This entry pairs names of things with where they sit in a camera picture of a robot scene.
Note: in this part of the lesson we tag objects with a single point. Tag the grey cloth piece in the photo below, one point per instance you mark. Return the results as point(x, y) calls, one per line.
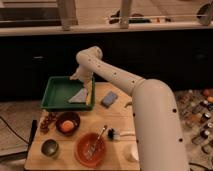
point(79, 97)

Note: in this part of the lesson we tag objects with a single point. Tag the metal fork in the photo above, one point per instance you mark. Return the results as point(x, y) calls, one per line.
point(92, 147)

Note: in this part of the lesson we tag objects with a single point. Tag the green plastic tray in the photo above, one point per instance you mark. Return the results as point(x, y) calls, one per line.
point(59, 90)

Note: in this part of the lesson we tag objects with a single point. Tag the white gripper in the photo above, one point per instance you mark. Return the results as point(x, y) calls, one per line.
point(82, 74)

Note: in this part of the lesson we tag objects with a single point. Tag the metal cup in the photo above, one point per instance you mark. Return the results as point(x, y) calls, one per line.
point(50, 148)

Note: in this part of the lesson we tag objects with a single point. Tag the dark brown bowl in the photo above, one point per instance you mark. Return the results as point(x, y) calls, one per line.
point(72, 116)

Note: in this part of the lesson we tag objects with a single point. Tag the yellow banana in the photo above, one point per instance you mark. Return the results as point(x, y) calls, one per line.
point(89, 93)

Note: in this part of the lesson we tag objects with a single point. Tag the wooden board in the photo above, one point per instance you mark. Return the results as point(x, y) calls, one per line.
point(117, 116)

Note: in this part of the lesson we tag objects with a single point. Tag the white cup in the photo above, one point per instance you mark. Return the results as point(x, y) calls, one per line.
point(131, 153)

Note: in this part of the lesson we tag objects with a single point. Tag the orange fruit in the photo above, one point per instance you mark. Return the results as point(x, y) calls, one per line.
point(67, 126)

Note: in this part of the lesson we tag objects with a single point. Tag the blue sponge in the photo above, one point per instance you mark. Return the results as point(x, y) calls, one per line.
point(109, 99)

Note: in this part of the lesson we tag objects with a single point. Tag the black dish brush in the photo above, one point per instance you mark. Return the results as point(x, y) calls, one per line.
point(116, 135)

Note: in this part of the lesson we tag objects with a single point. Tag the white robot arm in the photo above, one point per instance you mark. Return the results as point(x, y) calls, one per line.
point(158, 130)

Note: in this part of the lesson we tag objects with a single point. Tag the brown grape bunch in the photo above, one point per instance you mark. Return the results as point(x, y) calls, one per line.
point(44, 126)

